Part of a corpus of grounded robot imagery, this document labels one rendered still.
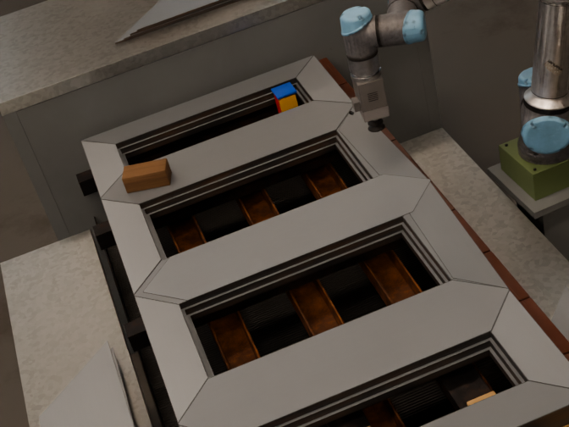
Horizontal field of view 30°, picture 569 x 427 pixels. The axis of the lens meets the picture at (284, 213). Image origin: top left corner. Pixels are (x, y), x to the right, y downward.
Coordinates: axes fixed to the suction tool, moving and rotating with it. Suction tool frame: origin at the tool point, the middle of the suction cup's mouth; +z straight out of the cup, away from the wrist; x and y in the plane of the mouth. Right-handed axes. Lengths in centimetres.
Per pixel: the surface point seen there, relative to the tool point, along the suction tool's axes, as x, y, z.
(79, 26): -72, -88, -10
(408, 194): 2.1, 16.8, 10.3
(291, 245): -28.3, 23.2, 10.9
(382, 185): -2.8, 10.5, 10.2
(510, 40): 93, -188, 90
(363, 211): -9.5, 18.2, 10.5
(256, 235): -35.9, 15.5, 10.7
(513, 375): 6, 78, 15
